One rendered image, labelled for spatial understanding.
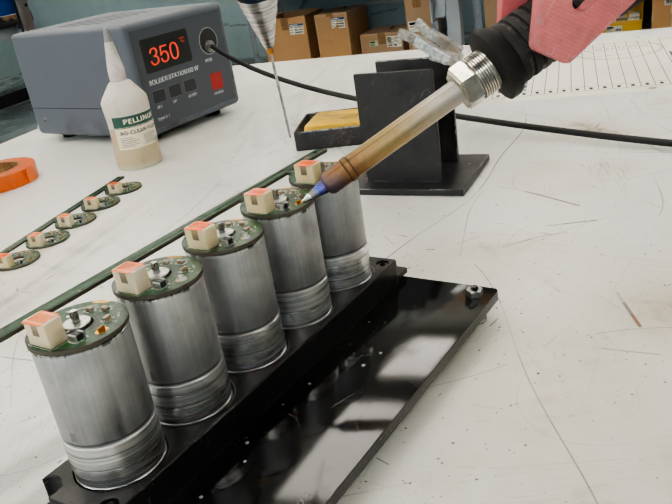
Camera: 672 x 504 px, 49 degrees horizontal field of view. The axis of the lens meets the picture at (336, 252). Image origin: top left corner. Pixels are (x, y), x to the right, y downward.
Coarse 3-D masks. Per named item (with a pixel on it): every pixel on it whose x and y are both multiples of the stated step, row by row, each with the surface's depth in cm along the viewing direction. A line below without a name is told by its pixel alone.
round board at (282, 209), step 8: (280, 192) 25; (288, 192) 25; (296, 192) 25; (304, 192) 25; (288, 200) 24; (296, 200) 24; (312, 200) 24; (240, 208) 24; (280, 208) 24; (288, 208) 24; (296, 208) 24; (304, 208) 24; (248, 216) 24; (256, 216) 24; (264, 216) 24; (272, 216) 24; (280, 216) 24
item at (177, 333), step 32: (192, 288) 20; (160, 320) 20; (192, 320) 20; (160, 352) 20; (192, 352) 20; (160, 384) 21; (192, 384) 21; (224, 384) 22; (160, 416) 21; (192, 416) 21
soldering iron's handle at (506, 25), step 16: (528, 0) 24; (576, 0) 23; (640, 0) 23; (512, 16) 23; (528, 16) 23; (480, 32) 23; (496, 32) 23; (512, 32) 23; (528, 32) 23; (480, 48) 23; (496, 48) 23; (512, 48) 23; (528, 48) 23; (496, 64) 23; (512, 64) 23; (528, 64) 23; (544, 64) 23; (512, 80) 23; (528, 80) 24; (512, 96) 24
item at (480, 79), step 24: (456, 72) 23; (480, 72) 23; (432, 96) 24; (456, 96) 23; (480, 96) 23; (408, 120) 24; (432, 120) 24; (384, 144) 24; (336, 168) 24; (360, 168) 24; (336, 192) 24
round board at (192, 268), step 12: (144, 264) 21; (168, 264) 21; (180, 264) 21; (192, 264) 21; (168, 276) 20; (192, 276) 20; (156, 288) 20; (168, 288) 20; (180, 288) 20; (132, 300) 19
